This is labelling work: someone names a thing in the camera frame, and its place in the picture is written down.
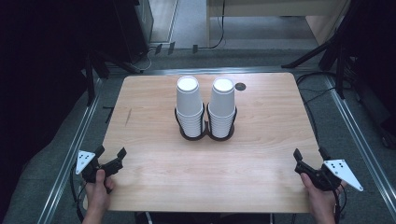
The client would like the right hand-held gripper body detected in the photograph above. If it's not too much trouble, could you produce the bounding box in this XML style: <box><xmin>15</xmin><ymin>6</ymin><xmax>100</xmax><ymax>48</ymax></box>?
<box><xmin>298</xmin><ymin>159</ymin><xmax>364</xmax><ymax>192</ymax></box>

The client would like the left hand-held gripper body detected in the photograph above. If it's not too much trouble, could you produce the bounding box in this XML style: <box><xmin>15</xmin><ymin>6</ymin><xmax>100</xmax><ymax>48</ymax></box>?
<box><xmin>75</xmin><ymin>149</ymin><xmax>116</xmax><ymax>185</ymax></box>

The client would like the black double cup holder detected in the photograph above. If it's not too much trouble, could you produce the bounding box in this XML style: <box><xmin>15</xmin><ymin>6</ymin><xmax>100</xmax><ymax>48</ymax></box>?
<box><xmin>174</xmin><ymin>102</ymin><xmax>238</xmax><ymax>142</ymax></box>

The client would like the single white paper cup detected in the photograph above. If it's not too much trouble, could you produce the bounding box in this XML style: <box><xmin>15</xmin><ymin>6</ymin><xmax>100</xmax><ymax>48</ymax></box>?
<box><xmin>208</xmin><ymin>77</ymin><xmax>236</xmax><ymax>119</ymax></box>

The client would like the person's right hand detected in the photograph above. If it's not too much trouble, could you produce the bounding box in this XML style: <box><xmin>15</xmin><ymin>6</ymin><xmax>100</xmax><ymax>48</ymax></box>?
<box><xmin>300</xmin><ymin>172</ymin><xmax>347</xmax><ymax>219</ymax></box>

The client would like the person's left hand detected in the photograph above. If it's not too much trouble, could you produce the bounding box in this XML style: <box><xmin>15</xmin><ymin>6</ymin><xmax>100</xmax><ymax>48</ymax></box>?
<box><xmin>85</xmin><ymin>169</ymin><xmax>116</xmax><ymax>217</ymax></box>

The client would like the black stand with legs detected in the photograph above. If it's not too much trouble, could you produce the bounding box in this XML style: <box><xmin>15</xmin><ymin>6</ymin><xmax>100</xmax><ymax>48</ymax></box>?
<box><xmin>83</xmin><ymin>49</ymin><xmax>145</xmax><ymax>107</ymax></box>

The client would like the dark curtain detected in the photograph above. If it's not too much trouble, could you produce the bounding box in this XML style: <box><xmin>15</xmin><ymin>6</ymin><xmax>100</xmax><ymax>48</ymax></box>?
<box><xmin>0</xmin><ymin>0</ymin><xmax>120</xmax><ymax>216</ymax></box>

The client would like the black tripod stand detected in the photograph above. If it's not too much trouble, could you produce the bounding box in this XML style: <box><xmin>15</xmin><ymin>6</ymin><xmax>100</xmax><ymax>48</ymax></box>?
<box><xmin>280</xmin><ymin>0</ymin><xmax>356</xmax><ymax>100</ymax></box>

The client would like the black cabinet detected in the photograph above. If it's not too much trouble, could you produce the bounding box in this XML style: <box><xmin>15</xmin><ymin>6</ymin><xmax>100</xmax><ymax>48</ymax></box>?
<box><xmin>112</xmin><ymin>0</ymin><xmax>155</xmax><ymax>64</ymax></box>

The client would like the light wooden desk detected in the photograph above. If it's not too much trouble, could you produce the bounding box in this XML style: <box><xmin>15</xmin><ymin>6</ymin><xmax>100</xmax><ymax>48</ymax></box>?
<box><xmin>205</xmin><ymin>0</ymin><xmax>352</xmax><ymax>49</ymax></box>

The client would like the metal floor rail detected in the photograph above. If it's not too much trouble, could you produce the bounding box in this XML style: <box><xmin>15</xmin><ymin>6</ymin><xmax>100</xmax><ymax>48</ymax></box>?
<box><xmin>106</xmin><ymin>64</ymin><xmax>328</xmax><ymax>77</ymax></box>
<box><xmin>36</xmin><ymin>77</ymin><xmax>105</xmax><ymax>224</ymax></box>
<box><xmin>323</xmin><ymin>74</ymin><xmax>396</xmax><ymax>218</ymax></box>

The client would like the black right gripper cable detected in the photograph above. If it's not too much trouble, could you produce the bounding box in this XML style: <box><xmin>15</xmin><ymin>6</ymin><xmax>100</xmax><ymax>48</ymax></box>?
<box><xmin>326</xmin><ymin>172</ymin><xmax>348</xmax><ymax>224</ymax></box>

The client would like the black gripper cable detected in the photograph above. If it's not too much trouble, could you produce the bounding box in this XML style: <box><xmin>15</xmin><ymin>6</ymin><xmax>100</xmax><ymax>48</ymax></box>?
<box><xmin>69</xmin><ymin>163</ymin><xmax>88</xmax><ymax>224</ymax></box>
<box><xmin>326</xmin><ymin>172</ymin><xmax>348</xmax><ymax>224</ymax></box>

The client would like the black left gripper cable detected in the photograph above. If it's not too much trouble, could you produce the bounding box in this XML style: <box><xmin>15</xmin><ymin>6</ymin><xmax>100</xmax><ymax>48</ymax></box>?
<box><xmin>69</xmin><ymin>163</ymin><xmax>88</xmax><ymax>224</ymax></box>

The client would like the black floor cable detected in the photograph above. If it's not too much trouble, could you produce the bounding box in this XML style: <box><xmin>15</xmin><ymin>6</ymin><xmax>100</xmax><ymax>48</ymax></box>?
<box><xmin>294</xmin><ymin>71</ymin><xmax>354</xmax><ymax>143</ymax></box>

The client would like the white floor cable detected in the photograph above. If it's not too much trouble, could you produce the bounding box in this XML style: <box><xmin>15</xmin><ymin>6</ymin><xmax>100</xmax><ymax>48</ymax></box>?
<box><xmin>134</xmin><ymin>46</ymin><xmax>157</xmax><ymax>72</ymax></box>

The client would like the black hanging cable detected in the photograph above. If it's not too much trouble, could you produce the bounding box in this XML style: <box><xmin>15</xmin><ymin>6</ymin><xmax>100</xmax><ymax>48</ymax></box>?
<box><xmin>197</xmin><ymin>0</ymin><xmax>226</xmax><ymax>50</ymax></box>

